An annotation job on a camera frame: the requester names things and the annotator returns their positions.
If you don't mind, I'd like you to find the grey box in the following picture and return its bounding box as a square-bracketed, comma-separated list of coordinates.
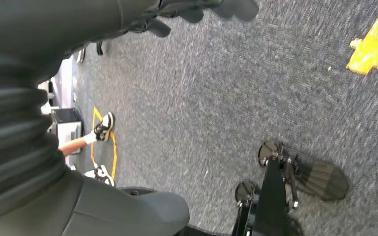
[50, 107, 83, 155]

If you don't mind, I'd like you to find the person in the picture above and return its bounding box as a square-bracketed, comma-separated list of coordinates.
[58, 112, 116, 189]

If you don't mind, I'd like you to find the black robot foot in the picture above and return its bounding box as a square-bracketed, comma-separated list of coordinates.
[231, 139, 351, 236]

